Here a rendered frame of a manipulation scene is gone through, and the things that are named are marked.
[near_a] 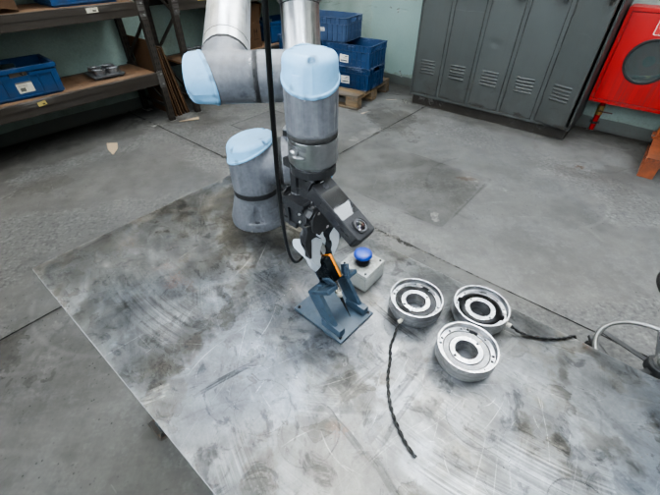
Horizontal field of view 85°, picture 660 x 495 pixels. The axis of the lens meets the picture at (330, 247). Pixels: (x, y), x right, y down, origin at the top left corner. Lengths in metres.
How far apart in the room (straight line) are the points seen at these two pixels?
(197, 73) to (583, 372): 0.80
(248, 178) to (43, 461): 1.28
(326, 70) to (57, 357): 1.77
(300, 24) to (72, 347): 1.65
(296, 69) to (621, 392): 0.72
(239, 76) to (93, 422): 1.44
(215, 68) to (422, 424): 0.62
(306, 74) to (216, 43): 0.19
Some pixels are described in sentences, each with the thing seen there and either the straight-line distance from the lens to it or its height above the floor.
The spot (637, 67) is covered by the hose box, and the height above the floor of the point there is 0.61.
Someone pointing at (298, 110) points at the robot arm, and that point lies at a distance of 0.50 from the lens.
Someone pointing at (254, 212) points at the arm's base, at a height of 0.85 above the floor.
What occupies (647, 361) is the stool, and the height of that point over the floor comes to 0.28.
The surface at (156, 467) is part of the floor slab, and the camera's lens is 1.57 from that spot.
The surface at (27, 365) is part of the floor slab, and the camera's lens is 2.07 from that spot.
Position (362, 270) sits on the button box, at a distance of 0.77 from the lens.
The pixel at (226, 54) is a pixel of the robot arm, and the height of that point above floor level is 1.25.
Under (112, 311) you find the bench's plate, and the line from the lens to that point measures 0.87.
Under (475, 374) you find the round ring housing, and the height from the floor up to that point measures 0.84.
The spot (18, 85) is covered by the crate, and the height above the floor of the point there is 0.55.
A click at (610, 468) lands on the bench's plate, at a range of 0.73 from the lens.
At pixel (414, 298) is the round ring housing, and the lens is 0.78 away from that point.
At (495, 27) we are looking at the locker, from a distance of 3.96.
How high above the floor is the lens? 1.38
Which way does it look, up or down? 40 degrees down
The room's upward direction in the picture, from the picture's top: straight up
